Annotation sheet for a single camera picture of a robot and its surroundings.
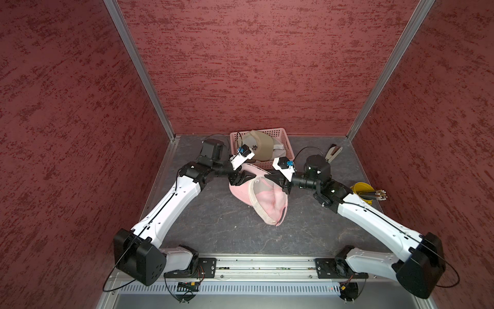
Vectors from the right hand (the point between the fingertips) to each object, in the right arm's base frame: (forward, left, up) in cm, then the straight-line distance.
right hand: (266, 176), depth 71 cm
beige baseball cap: (+34, -2, -22) cm, 41 cm away
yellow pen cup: (+4, -45, -18) cm, 49 cm away
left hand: (+3, +7, -1) cm, 8 cm away
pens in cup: (-4, -46, -11) cm, 47 cm away
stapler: (+31, -42, -25) cm, 58 cm away
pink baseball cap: (-2, 0, -13) cm, 13 cm away
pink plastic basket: (+45, -11, -23) cm, 52 cm away
